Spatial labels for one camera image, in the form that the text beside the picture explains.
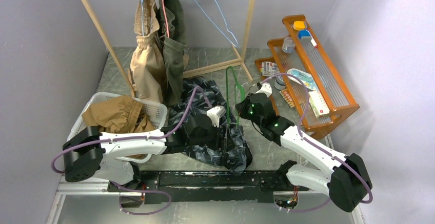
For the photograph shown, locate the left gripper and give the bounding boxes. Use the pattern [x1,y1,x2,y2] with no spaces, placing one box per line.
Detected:
[188,121,238,153]

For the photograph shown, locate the green hanger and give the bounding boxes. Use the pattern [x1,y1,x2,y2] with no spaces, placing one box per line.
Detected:
[225,66,246,126]

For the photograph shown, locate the white plastic laundry basket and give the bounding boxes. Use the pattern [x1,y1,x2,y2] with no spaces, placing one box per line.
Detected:
[67,92,167,140]

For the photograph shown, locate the brown shorts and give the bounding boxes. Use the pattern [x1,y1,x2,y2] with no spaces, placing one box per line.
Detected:
[81,95,157,159]

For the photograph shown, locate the light blue wire hanger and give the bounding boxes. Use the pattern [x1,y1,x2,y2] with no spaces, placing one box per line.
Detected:
[192,0,239,47]

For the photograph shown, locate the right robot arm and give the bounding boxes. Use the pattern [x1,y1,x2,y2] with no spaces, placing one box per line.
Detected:
[235,93,373,212]

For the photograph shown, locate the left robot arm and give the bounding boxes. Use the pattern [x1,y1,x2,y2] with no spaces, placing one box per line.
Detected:
[63,114,223,191]

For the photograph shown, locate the beige shorts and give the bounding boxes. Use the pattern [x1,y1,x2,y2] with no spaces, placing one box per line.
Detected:
[130,0,165,103]

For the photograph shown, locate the olive green shorts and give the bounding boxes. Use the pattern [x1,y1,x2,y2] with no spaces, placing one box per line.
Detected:
[157,0,187,106]

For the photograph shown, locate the crayon pack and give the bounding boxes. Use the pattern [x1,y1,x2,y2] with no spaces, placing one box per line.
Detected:
[279,89,295,108]

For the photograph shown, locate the round tin can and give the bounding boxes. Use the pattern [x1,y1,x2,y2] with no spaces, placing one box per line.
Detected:
[274,74,286,91]

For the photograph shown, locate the colourful snack packet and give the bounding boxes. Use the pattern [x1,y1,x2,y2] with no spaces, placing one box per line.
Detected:
[260,61,280,77]

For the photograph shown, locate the wooden clothes rack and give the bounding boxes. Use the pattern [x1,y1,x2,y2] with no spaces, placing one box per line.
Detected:
[81,0,255,96]

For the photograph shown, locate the orange wooden shelf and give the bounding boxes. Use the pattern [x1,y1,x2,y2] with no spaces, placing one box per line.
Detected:
[255,14,360,139]

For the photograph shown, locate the light blue oval package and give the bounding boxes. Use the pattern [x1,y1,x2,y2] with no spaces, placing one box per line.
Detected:
[287,68,319,91]

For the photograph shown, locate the white red box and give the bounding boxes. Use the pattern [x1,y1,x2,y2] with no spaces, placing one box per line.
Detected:
[308,91,330,118]

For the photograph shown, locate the clear plastic jar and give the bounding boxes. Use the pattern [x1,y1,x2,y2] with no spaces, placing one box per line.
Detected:
[282,36,295,54]

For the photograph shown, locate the blue white box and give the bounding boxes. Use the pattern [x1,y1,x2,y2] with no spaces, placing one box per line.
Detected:
[298,30,318,48]

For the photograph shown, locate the yellow sponge block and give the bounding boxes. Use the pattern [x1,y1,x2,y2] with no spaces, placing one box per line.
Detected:
[292,21,307,31]

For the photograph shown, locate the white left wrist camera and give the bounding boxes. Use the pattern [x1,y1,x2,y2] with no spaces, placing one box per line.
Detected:
[206,106,226,127]

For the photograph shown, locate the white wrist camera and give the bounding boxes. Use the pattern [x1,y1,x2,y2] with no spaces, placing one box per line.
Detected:
[256,83,272,98]
[206,106,226,127]

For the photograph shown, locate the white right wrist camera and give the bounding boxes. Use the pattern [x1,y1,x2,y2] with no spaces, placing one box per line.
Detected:
[256,83,272,98]

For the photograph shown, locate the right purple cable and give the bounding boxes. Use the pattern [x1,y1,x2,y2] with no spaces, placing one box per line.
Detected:
[260,73,374,205]

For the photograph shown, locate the purple cable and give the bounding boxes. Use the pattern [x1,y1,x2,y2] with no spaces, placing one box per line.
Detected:
[51,86,213,175]
[260,73,374,205]

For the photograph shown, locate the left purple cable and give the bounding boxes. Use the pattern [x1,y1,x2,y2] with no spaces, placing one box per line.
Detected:
[51,86,213,175]

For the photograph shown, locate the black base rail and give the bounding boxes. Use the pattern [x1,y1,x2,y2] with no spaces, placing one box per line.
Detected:
[140,170,308,204]

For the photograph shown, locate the pink wire hanger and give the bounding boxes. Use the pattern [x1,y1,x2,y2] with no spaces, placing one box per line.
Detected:
[161,0,170,38]

